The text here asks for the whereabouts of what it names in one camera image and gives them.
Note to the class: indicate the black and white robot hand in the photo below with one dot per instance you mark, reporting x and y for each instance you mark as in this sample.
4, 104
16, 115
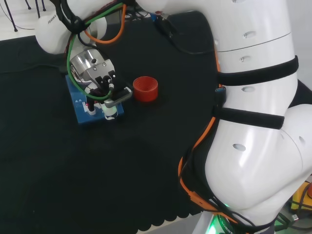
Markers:
104, 80

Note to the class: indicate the heater with blue base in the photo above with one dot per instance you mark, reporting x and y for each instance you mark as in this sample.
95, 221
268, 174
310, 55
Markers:
83, 117

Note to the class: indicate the red ribbed cup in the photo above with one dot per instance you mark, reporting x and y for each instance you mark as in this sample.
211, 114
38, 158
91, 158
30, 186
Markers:
146, 93

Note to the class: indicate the black bench cloth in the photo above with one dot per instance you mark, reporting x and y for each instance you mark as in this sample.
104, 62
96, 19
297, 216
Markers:
73, 170

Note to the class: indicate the black tripod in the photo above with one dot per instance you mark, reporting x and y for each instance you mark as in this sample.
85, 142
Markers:
15, 29

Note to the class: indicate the yellow stop button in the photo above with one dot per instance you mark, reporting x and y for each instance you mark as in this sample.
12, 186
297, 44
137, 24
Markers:
298, 197

